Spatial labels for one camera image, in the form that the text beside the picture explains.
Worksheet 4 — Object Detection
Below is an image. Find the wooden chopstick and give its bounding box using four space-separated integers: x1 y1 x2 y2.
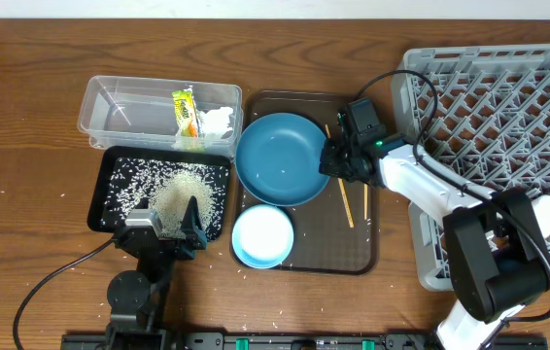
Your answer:
363 184 369 220
325 124 355 228

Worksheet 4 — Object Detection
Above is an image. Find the light blue small bowl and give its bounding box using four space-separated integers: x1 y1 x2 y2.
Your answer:
231 204 294 269

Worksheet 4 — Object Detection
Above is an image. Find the dark blue bowl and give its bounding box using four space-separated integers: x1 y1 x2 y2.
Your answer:
235 113 329 207

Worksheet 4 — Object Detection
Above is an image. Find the white tissue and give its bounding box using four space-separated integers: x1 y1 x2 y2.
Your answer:
197 107 233 139

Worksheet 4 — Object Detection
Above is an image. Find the yellow pandan cake wrapper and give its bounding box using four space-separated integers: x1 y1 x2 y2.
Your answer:
172 87 198 137

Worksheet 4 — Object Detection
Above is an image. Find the pale pink cup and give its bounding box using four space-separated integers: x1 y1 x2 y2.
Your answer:
532 194 550 238

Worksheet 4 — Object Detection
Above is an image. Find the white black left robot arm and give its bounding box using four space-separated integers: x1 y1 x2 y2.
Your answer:
101 196 207 350

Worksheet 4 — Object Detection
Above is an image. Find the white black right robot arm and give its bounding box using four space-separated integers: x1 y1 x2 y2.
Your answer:
320 130 550 349

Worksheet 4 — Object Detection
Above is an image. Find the black food waste tray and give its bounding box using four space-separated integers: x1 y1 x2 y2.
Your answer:
87 146 231 242

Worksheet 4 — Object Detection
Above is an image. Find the clear plastic waste bin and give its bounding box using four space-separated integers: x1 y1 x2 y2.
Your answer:
78 76 243 159

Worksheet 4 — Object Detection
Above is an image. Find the grey dishwasher rack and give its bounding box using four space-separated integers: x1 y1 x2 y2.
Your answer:
391 42 550 293

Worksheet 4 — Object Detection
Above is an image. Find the pile of rice grains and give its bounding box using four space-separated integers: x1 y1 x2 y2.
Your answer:
102 157 230 240

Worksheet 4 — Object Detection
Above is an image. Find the brown serving tray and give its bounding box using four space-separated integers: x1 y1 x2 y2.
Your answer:
248 90 379 275

